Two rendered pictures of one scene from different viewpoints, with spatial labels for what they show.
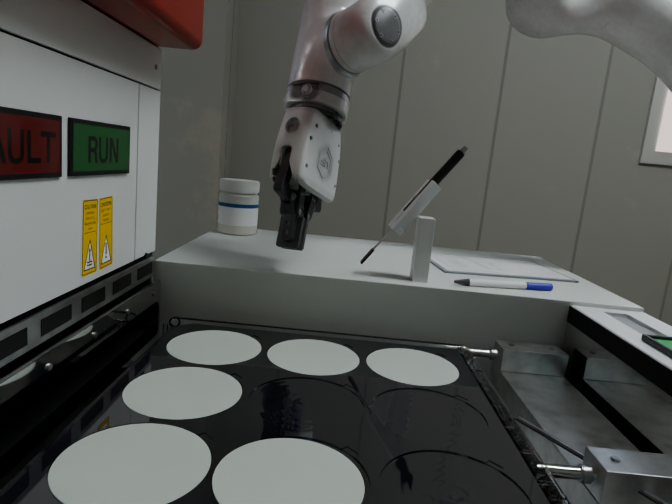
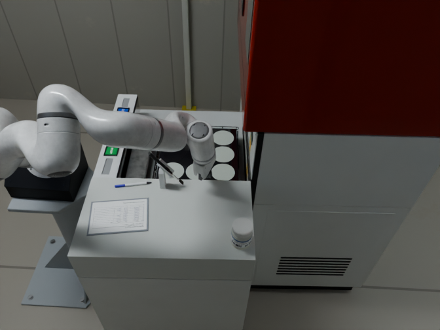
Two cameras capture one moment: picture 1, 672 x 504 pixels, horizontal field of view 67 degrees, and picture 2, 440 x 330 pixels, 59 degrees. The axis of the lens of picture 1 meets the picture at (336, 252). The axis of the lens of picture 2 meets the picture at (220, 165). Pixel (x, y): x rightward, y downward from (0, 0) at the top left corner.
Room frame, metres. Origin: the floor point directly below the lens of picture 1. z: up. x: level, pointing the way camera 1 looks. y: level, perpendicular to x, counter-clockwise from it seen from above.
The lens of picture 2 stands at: (1.62, 0.08, 2.11)
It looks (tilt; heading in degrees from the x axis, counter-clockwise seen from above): 47 degrees down; 179
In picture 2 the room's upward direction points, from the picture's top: 2 degrees clockwise
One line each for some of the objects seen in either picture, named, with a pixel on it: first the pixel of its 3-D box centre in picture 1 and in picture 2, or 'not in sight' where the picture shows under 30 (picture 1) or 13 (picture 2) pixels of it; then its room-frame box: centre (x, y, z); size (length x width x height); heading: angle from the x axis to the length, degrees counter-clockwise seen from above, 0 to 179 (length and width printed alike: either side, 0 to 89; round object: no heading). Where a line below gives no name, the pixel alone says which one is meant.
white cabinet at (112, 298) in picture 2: not in sight; (179, 230); (0.49, -0.09, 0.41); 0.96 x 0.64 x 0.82; 0
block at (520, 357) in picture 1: (529, 357); not in sight; (0.60, -0.25, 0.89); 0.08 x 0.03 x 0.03; 90
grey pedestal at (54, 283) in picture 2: not in sight; (60, 232); (0.52, -0.70, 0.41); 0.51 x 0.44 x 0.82; 88
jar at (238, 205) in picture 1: (238, 206); (241, 234); (0.90, 0.18, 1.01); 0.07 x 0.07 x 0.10
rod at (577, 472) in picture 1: (565, 471); not in sight; (0.35, -0.19, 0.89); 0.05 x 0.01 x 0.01; 90
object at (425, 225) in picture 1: (412, 229); (165, 174); (0.66, -0.10, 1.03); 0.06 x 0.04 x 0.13; 90
